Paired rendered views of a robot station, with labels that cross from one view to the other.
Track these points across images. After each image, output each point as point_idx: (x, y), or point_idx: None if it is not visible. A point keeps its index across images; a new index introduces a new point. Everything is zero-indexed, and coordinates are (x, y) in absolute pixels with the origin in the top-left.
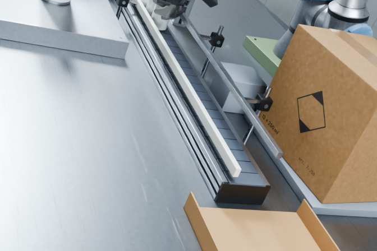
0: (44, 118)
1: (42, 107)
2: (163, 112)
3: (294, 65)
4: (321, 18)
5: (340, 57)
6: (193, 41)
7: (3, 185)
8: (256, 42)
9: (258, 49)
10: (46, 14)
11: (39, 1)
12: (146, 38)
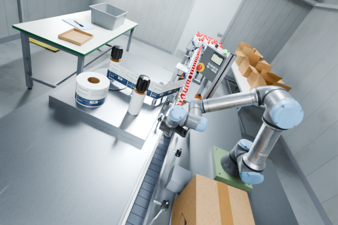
0: (72, 171)
1: (78, 163)
2: (133, 181)
3: (187, 193)
4: (240, 158)
5: (197, 213)
6: (187, 141)
7: (10, 207)
8: (216, 150)
9: (214, 154)
10: (121, 118)
11: (124, 112)
12: (156, 139)
